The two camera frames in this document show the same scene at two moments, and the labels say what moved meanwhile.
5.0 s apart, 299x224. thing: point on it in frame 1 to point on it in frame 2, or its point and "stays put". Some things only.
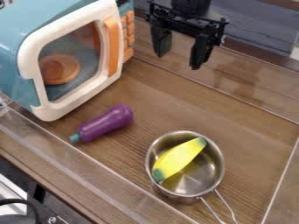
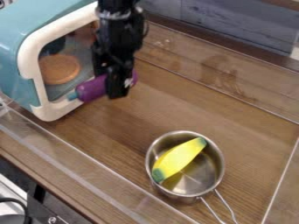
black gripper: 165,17 to 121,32
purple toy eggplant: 116,118 to 95,89
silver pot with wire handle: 183,167 stays put
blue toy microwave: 62,52 stays put
